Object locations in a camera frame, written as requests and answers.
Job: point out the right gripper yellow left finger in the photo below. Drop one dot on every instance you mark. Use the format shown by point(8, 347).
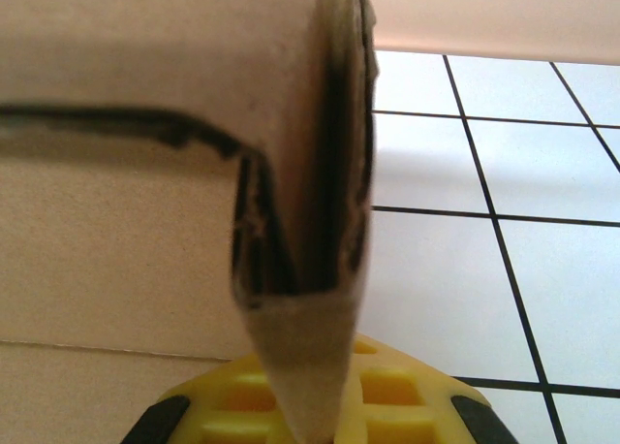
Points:
point(218, 410)

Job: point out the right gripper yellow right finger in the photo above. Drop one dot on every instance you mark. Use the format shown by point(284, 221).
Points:
point(412, 405)

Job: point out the brown cardboard box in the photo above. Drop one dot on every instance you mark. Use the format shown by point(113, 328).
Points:
point(121, 245)

